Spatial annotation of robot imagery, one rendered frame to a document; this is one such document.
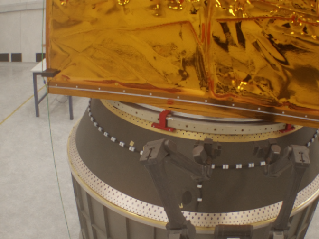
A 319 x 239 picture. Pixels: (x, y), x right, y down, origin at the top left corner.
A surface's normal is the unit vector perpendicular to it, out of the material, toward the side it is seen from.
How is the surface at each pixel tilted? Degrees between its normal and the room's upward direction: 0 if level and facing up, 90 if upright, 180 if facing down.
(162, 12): 77
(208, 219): 43
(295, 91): 91
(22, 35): 90
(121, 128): 62
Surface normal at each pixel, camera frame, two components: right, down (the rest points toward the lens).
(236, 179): 0.05, -0.03
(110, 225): -0.66, 0.32
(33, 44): -0.22, 0.43
